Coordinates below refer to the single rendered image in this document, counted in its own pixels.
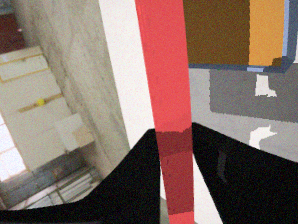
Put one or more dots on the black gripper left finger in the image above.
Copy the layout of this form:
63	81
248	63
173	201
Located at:
131	194

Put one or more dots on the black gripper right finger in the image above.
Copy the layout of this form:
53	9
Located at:
247	185

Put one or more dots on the red lid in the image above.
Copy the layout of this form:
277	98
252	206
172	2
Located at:
163	39

